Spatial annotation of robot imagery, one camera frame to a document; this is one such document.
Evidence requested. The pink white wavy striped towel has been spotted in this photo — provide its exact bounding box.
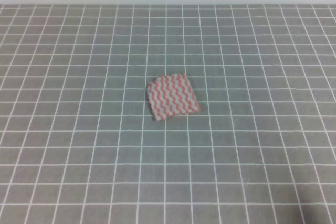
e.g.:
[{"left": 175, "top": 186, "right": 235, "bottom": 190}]
[{"left": 146, "top": 73, "right": 201, "bottom": 121}]

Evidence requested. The grey grid tablecloth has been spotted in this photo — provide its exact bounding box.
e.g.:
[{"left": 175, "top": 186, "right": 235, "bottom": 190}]
[{"left": 1, "top": 5, "right": 335, "bottom": 223}]

